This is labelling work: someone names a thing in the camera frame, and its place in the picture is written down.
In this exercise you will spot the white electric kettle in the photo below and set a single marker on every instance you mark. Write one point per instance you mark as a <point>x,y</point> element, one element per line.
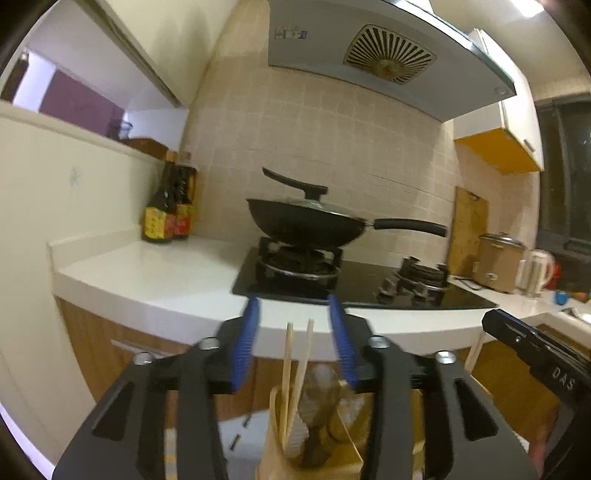
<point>538,272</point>

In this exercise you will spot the wooden cutting board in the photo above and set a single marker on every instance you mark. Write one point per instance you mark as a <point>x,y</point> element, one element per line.
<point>466,230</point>

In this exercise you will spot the white yellow wall cabinet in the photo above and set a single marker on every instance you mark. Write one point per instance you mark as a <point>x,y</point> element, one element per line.
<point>501,152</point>

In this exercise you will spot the wooden base cabinet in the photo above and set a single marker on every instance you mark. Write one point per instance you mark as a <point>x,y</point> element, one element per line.
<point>92,341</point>

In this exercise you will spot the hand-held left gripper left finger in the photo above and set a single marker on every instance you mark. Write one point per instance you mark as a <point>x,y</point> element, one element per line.
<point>244,344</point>

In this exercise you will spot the grey range hood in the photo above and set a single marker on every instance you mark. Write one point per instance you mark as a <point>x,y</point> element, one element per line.
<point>323,46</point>

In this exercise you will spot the red container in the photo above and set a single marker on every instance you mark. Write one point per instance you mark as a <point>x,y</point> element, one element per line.
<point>556,277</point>

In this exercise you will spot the black wok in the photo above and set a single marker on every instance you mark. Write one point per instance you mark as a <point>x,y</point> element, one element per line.
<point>300,226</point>

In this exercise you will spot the black gas stove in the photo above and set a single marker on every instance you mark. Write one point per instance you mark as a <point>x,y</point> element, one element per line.
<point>360,282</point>

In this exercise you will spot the glass wok lid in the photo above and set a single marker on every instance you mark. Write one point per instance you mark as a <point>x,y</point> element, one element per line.
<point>295,182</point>

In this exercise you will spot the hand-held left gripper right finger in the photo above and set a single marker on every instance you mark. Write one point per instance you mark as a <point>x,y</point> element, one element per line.
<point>344,346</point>

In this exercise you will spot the beige plastic utensil basket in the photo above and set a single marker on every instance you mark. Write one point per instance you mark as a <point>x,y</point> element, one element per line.
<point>272,461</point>

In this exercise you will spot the beige rice cooker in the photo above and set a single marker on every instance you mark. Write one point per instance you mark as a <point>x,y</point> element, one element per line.
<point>496,267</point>

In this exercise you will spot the small blue bowl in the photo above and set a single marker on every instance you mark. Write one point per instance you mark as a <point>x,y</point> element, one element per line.
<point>562,298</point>

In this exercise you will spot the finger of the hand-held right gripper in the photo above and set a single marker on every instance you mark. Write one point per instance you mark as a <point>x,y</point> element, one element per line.
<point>512,330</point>

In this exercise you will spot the red label sauce bottle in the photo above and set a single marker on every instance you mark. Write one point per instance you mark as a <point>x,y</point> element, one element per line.
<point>184,222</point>

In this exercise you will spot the dark window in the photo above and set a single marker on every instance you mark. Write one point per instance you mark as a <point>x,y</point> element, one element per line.
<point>568,184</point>

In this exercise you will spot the wooden chopstick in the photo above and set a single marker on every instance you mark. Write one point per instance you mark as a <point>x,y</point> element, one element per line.
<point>288,369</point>
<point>475,350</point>
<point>304,360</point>

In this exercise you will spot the clear plastic spoon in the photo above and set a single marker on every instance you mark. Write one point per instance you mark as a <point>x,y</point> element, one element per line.
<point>350,410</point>
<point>321,392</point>

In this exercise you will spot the yellow label sauce bottle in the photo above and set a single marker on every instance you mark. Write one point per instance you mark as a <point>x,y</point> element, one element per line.
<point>157,221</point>

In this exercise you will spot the person's right hand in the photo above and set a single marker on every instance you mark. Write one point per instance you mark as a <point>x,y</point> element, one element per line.
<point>542,443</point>

